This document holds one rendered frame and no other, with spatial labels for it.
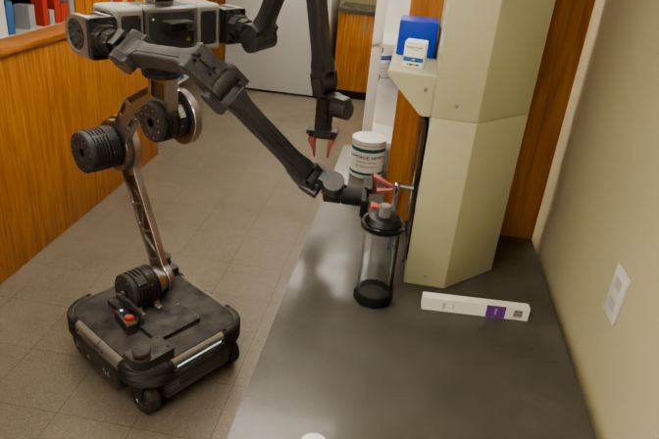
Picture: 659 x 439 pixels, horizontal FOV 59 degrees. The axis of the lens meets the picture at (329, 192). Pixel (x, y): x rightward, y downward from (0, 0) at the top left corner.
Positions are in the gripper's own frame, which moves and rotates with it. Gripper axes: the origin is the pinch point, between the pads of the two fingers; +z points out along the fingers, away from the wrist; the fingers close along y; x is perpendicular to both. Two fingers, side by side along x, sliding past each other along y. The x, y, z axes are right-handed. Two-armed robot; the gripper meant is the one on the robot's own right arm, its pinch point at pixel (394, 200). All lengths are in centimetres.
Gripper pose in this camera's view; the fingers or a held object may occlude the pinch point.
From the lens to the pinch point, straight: 163.6
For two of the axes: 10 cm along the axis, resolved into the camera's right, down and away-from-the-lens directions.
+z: 9.9, 1.3, -0.4
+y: 1.2, -6.7, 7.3
